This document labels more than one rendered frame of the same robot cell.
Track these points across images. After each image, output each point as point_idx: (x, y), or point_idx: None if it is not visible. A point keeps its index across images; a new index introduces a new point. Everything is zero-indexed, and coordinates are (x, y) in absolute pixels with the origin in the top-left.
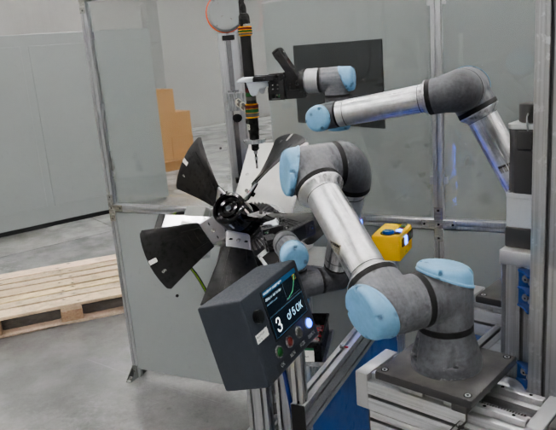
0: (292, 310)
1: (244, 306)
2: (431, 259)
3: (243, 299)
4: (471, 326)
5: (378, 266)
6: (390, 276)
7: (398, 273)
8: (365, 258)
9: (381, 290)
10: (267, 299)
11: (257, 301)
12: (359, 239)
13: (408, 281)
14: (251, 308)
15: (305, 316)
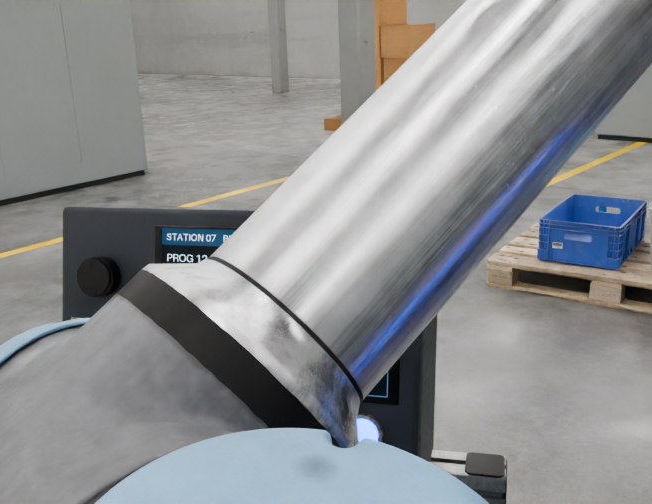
0: None
1: (69, 226)
2: (426, 502)
3: (79, 208)
4: None
5: (132, 289)
6: (83, 357)
7: (145, 385)
8: (225, 243)
9: None
10: (179, 256)
11: (130, 241)
12: (318, 159)
13: (72, 449)
14: (94, 244)
15: (366, 408)
